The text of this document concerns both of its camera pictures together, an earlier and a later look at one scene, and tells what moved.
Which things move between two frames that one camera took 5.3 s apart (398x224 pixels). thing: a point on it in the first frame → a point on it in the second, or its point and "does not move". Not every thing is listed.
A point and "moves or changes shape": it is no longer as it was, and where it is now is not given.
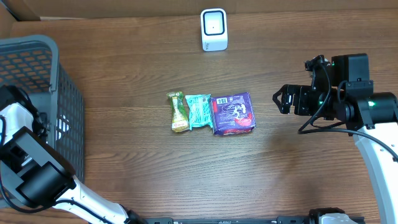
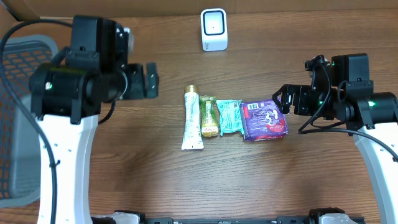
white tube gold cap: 62,126 moves or changes shape
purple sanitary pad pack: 233,114 → 262,120
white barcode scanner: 214,29 does not move
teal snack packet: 199,110 → 230,115
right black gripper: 302,94 does not move
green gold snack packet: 180,117 → 209,116
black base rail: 288,219 does not move
